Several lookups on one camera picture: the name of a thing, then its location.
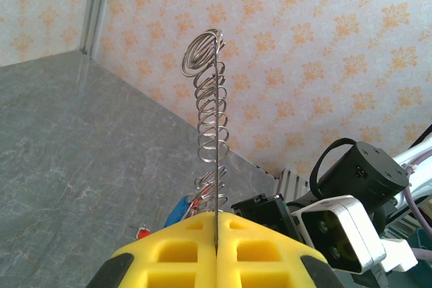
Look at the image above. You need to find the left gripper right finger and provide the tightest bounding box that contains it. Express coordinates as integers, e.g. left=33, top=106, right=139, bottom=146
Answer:
left=217, top=211, right=345, bottom=288

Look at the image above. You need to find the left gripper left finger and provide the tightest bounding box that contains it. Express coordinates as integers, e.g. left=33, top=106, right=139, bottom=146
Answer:
left=86, top=212, right=216, bottom=288

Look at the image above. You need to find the blue key tag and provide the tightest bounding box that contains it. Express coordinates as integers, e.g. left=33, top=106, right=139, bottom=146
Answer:
left=164, top=196, right=190, bottom=229

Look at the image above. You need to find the metal disc with key rings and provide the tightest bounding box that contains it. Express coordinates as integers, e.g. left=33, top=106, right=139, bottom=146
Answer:
left=180, top=28, right=232, bottom=218

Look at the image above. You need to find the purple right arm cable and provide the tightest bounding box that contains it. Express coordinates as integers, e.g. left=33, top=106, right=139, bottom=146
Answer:
left=401, top=154, right=432, bottom=262

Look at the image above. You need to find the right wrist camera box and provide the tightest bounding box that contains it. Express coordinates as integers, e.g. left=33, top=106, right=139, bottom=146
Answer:
left=292, top=195, right=419, bottom=274

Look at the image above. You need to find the thin aluminium side rail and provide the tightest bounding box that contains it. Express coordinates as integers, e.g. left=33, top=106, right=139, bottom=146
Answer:
left=275, top=166, right=310, bottom=201

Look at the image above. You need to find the aluminium frame post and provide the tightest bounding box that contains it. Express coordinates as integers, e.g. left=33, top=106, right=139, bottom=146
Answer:
left=79, top=0, right=114, bottom=58

